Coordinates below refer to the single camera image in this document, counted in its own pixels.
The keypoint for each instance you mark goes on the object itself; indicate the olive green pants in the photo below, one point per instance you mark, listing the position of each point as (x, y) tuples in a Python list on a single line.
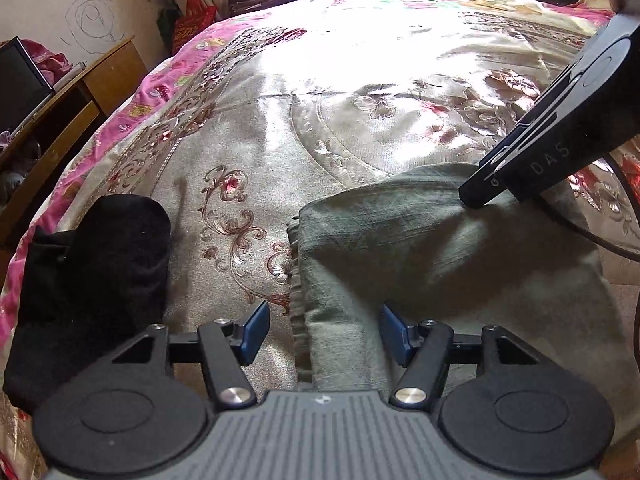
[(409, 242)]

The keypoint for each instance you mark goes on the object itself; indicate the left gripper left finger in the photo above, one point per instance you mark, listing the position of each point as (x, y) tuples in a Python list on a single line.
[(226, 347)]

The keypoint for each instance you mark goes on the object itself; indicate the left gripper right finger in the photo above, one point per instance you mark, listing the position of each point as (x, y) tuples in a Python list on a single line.
[(422, 351)]

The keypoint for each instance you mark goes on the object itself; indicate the black folded garment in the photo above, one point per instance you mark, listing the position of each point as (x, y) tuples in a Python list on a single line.
[(85, 292)]

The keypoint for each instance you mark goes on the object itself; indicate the black television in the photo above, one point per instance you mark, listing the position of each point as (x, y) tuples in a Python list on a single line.
[(23, 86)]

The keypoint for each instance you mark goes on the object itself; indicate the wooden tv cabinet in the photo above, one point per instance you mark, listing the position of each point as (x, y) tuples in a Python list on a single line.
[(62, 125)]

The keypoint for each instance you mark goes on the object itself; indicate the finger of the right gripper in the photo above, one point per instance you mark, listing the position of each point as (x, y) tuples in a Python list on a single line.
[(525, 163)]

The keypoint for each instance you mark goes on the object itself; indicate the red bag on floor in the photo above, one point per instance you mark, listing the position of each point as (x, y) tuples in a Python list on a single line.
[(197, 18)]

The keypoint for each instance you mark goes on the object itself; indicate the pink cloth on television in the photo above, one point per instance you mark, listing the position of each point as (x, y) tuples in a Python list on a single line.
[(53, 66)]

